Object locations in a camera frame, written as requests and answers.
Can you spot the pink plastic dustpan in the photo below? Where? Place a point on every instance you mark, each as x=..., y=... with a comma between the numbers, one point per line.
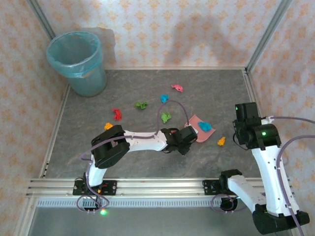
x=206, y=135

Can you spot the cyan paper scrap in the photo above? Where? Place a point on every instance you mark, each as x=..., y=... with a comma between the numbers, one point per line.
x=205, y=126
x=164, y=98

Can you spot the pink paper scrap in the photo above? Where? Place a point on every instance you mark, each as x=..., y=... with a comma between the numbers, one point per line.
x=177, y=87

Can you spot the red paper scrap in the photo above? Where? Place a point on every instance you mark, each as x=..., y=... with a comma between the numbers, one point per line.
x=117, y=114

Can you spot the orange paper scrap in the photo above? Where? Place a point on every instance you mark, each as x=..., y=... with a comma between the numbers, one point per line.
x=108, y=126
x=221, y=141

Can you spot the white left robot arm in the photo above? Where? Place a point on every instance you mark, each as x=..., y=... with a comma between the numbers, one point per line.
x=145, y=145

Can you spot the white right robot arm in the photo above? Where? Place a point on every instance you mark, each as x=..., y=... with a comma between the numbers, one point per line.
x=265, y=172

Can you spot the green crumpled paper scrap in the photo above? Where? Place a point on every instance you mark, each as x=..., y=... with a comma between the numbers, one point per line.
x=142, y=105
x=166, y=117

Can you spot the trash bin with blue liner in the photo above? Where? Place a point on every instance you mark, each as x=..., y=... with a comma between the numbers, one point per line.
x=88, y=81

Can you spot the aluminium table edge rail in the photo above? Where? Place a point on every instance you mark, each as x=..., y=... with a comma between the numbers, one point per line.
x=251, y=88
x=56, y=130

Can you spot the wide aluminium mounting rail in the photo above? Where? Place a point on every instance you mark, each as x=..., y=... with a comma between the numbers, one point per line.
x=160, y=188

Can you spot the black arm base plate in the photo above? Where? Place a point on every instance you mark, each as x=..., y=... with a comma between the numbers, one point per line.
x=112, y=188
x=209, y=186

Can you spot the aluminium frame post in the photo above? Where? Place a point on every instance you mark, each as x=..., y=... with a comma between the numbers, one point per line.
x=43, y=22
x=269, y=32

